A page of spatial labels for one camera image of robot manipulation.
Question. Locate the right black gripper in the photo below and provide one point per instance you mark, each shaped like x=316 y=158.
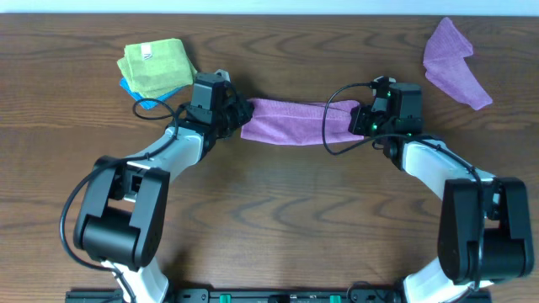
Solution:
x=360 y=114

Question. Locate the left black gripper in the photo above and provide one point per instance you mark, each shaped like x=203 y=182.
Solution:
x=239 y=113

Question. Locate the purple cloth with tag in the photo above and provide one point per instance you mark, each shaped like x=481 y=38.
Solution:
x=295 y=124

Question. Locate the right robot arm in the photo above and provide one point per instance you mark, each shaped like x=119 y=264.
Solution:
x=485 y=228

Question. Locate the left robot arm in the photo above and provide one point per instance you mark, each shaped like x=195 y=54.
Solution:
x=121 y=219

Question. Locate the blue folded cloth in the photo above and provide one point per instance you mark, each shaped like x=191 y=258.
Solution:
x=145 y=103

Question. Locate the green folded cloth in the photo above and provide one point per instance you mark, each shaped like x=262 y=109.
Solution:
x=155 y=68

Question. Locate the purple crumpled cloth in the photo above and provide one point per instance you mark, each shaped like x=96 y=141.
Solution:
x=444 y=61

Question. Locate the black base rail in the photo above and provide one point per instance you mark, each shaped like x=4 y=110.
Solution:
x=357 y=295

